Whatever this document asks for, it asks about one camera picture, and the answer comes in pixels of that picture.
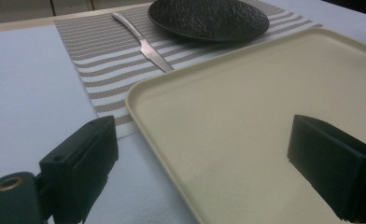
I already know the black textured plate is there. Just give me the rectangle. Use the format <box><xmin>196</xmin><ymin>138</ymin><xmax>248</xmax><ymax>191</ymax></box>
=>
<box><xmin>148</xmin><ymin>0</ymin><xmax>271</xmax><ymax>43</ymax></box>

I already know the cream plastic tray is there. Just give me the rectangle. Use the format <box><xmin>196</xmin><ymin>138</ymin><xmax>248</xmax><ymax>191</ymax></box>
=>
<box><xmin>124</xmin><ymin>27</ymin><xmax>366</xmax><ymax>224</ymax></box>

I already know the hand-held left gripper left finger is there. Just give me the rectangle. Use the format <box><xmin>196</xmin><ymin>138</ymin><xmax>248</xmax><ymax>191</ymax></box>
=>
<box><xmin>38</xmin><ymin>115</ymin><xmax>120</xmax><ymax>224</ymax></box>

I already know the silver table knife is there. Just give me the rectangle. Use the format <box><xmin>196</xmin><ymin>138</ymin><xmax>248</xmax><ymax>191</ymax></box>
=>
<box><xmin>111</xmin><ymin>11</ymin><xmax>176</xmax><ymax>74</ymax></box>

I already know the striped woven placemat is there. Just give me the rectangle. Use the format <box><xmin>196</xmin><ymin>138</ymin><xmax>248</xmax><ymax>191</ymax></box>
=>
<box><xmin>53</xmin><ymin>0</ymin><xmax>325</xmax><ymax>140</ymax></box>

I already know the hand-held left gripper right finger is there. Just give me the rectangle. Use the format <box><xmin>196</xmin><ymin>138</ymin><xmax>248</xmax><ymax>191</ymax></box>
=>
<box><xmin>286</xmin><ymin>114</ymin><xmax>366</xmax><ymax>224</ymax></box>

